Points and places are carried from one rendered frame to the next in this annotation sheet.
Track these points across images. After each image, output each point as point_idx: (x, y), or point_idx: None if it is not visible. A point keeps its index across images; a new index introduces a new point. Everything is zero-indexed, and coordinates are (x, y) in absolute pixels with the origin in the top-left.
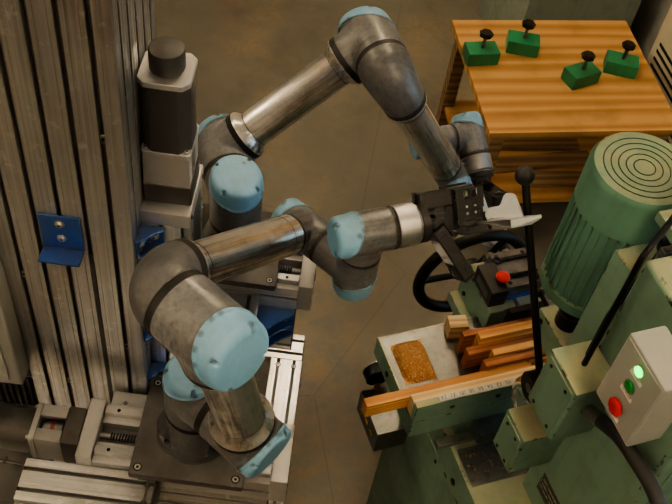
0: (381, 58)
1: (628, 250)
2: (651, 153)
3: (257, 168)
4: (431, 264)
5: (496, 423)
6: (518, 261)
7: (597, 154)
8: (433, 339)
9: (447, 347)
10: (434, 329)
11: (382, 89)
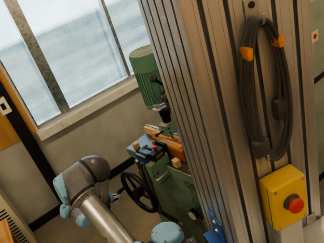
0: (93, 159)
1: None
2: (137, 52)
3: (155, 226)
4: (149, 188)
5: None
6: (142, 151)
7: (146, 54)
8: (184, 167)
9: (185, 163)
10: (180, 169)
11: (105, 163)
